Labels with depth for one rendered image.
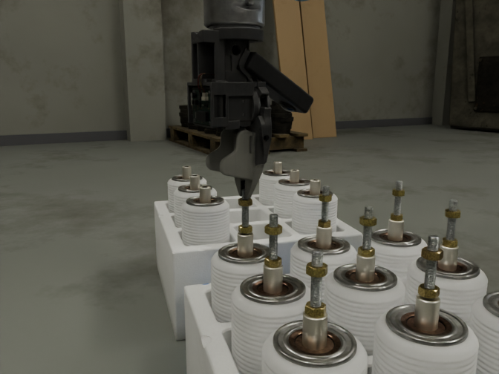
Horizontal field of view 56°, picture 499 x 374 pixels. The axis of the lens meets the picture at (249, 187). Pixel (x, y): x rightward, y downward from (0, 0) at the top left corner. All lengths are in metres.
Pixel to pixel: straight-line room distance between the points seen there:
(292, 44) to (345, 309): 3.68
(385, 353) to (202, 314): 0.26
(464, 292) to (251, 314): 0.26
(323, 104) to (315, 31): 0.64
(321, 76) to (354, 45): 0.91
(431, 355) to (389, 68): 4.99
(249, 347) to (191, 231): 0.42
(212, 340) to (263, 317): 0.10
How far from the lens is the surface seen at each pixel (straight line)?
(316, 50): 4.32
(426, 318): 0.49
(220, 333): 0.61
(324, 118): 4.22
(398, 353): 0.48
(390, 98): 5.42
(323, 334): 0.44
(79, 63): 4.07
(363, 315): 0.56
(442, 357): 0.47
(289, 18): 4.21
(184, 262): 0.88
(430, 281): 0.48
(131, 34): 3.98
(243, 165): 0.59
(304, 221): 0.97
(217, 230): 0.91
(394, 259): 0.71
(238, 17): 0.57
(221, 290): 0.64
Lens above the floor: 0.48
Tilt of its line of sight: 13 degrees down
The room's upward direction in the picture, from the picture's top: straight up
